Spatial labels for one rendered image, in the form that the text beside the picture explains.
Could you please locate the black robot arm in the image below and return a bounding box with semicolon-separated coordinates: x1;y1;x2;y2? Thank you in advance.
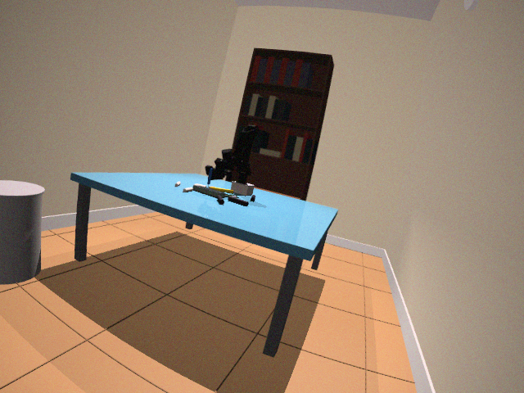
215;124;259;184

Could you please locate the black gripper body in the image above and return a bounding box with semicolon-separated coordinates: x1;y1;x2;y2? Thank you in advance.
205;164;232;181

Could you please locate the grey keyboard with white letter keys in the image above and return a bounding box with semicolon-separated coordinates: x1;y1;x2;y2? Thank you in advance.
193;185;225;198

